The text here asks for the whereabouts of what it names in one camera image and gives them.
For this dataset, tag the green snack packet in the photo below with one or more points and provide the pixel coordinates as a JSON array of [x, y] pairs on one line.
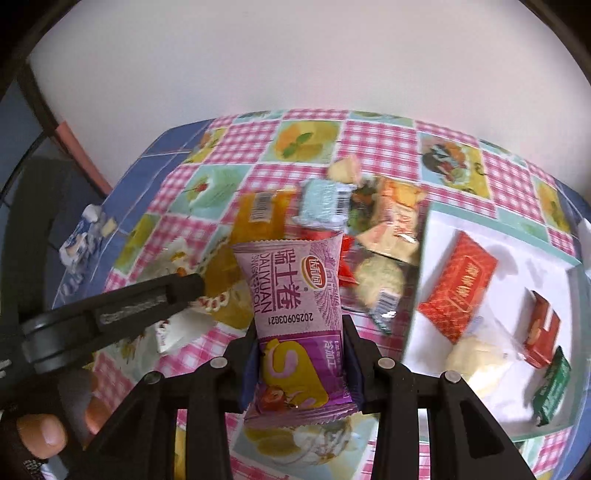
[[551, 387]]

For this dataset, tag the clear round pastry packet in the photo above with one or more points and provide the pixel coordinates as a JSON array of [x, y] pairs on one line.
[[378, 277]]

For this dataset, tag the yellow orange snack packet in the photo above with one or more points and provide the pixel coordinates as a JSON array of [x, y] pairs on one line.
[[272, 217]]

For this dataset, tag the white packet black characters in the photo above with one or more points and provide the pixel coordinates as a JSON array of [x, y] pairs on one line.
[[173, 333]]

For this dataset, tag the cream orange swiss roll packet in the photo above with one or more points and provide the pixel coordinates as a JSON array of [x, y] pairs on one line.
[[392, 221]]

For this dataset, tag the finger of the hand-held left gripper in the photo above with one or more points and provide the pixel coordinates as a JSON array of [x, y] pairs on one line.
[[129, 307]]

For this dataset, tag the teal shallow cardboard box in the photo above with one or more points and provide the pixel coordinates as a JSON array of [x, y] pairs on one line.
[[517, 277]]

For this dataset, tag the crumpled blue white wrapper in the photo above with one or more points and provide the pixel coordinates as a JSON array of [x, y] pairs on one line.
[[78, 240]]

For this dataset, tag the red clear snack packet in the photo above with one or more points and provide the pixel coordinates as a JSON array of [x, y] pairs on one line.
[[347, 272]]

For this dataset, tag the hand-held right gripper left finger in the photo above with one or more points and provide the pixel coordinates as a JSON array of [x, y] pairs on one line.
[[207, 383]]

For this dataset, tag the small white block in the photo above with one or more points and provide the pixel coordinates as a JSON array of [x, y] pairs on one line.
[[108, 227]]

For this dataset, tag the light blue snack packet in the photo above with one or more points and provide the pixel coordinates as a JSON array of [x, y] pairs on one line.
[[321, 201]]

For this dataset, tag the clear bun packet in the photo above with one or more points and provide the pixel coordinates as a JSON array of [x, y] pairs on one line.
[[475, 355]]

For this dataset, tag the red gold-print snack packet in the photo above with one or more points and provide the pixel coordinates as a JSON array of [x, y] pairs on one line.
[[457, 288]]

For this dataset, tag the purple swiss roll packet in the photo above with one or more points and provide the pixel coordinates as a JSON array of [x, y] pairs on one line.
[[295, 304]]

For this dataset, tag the small cream pastry packet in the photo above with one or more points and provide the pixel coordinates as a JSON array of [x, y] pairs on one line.
[[344, 170]]

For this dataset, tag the person's left hand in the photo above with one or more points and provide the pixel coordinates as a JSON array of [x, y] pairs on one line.
[[41, 436]]

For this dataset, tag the dark furniture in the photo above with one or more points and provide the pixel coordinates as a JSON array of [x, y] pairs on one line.
[[51, 207]]

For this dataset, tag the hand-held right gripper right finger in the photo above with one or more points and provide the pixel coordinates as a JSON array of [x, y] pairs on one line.
[[397, 383]]

